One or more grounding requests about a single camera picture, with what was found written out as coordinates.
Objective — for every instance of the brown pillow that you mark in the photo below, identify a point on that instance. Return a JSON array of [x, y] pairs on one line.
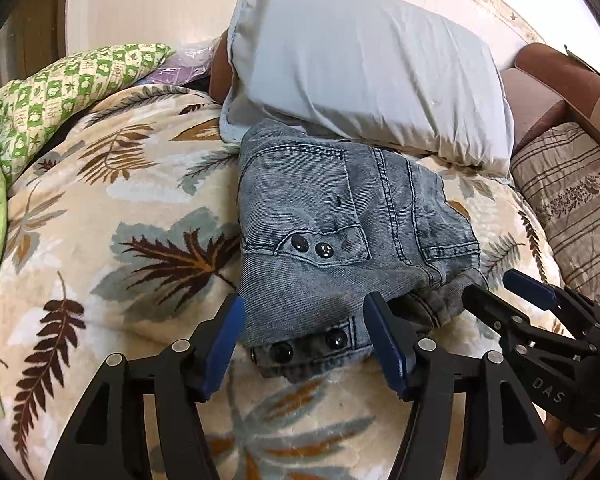
[[220, 70]]

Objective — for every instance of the striped beige cushion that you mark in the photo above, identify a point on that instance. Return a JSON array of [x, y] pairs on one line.
[[570, 185]]

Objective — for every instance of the green patterned pillow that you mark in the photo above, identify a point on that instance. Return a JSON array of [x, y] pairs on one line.
[[55, 95]]

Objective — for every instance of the light blue pillow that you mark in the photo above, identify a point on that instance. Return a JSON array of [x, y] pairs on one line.
[[355, 60]]

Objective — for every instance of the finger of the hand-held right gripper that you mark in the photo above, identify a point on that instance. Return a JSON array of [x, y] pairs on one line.
[[530, 287], [495, 312]]

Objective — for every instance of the person's right hand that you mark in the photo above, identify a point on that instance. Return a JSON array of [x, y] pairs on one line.
[[575, 442]]

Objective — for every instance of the grey denim pants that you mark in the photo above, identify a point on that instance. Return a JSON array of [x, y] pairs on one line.
[[305, 200]]

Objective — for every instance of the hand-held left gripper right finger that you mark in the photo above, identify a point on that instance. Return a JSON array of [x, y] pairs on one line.
[[385, 345]]

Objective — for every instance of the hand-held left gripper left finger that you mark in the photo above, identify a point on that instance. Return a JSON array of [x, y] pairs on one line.
[[225, 340]]

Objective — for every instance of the leaf print blanket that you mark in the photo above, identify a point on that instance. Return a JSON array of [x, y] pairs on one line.
[[130, 185]]

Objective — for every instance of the purple plastic bag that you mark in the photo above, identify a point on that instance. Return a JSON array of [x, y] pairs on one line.
[[180, 65]]

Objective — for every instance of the brown wooden cabinet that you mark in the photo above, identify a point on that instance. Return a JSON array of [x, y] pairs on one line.
[[40, 25]]

